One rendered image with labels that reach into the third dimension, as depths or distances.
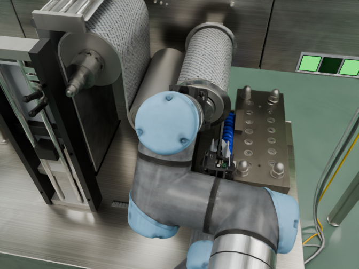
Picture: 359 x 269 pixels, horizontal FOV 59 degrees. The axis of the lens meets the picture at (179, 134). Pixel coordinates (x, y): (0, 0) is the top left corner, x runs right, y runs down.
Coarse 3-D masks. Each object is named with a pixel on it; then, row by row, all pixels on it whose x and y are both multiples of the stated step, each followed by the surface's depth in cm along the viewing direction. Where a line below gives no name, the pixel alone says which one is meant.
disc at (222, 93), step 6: (192, 78) 69; (198, 78) 68; (180, 84) 70; (186, 84) 70; (192, 84) 69; (198, 84) 69; (204, 84) 69; (210, 84) 69; (216, 84) 68; (216, 90) 69; (222, 90) 69; (222, 96) 70; (228, 96) 70; (228, 102) 71; (228, 108) 73; (222, 114) 74; (228, 114) 74; (216, 120) 76; (222, 120) 76; (210, 126) 78
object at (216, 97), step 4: (200, 88) 69; (204, 88) 69; (208, 88) 69; (208, 92) 70; (212, 92) 69; (216, 92) 70; (208, 96) 70; (212, 96) 70; (216, 96) 70; (216, 100) 71; (220, 100) 71; (216, 104) 72; (220, 104) 71; (216, 108) 73; (220, 108) 72; (216, 112) 73; (220, 112) 73; (216, 116) 74; (220, 116) 74; (208, 120) 76; (212, 120) 75
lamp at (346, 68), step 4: (348, 60) 93; (352, 60) 93; (344, 64) 95; (348, 64) 94; (352, 64) 94; (356, 64) 94; (344, 68) 96; (348, 68) 95; (352, 68) 95; (356, 68) 95; (340, 72) 97; (344, 72) 96; (348, 72) 96; (352, 72) 96; (356, 72) 96
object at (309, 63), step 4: (304, 56) 95; (308, 56) 95; (304, 60) 96; (308, 60) 96; (312, 60) 96; (316, 60) 95; (304, 64) 97; (308, 64) 97; (312, 64) 96; (316, 64) 96; (300, 68) 98; (304, 68) 98; (308, 68) 98; (312, 68) 97; (316, 68) 97
